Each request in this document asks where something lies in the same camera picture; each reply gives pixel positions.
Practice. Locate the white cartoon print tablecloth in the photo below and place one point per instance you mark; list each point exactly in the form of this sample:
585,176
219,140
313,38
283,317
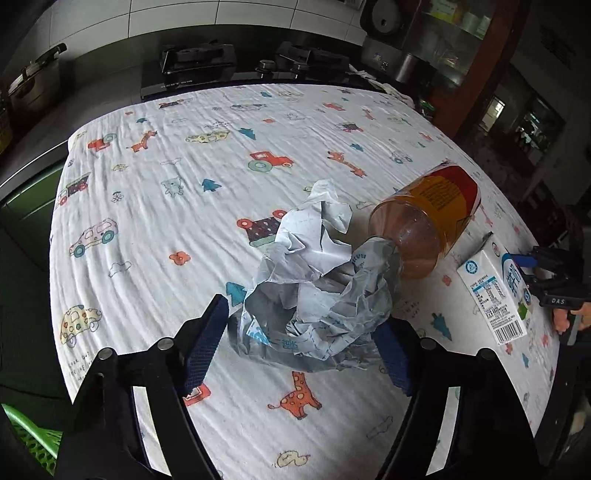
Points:
163,205

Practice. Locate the white milk carton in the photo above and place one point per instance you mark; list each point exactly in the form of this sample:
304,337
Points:
495,283

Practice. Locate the green cabinet doors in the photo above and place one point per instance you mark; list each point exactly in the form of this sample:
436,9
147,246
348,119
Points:
26,215

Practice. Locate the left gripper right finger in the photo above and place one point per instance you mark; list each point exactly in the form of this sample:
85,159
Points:
491,437

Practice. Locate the green plastic mesh basket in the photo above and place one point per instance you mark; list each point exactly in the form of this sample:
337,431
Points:
41,444

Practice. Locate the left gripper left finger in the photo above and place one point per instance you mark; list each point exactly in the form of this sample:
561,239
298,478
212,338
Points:
103,440

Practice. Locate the steel pressure cooker pot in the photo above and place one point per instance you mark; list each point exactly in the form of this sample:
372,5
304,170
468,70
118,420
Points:
35,86

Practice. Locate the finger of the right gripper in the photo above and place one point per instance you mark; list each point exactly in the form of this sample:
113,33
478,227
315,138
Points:
541,287
550,259

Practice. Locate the person's right hand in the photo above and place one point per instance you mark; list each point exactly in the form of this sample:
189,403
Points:
562,323

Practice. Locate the black gas stove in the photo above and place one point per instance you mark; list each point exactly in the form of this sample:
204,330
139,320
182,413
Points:
211,65

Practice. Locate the wooden shelf cabinet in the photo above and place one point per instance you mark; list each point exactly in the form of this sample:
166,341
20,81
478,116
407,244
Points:
468,44

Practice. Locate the grey paper wrapper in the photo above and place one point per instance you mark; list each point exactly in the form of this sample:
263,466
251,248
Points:
316,301

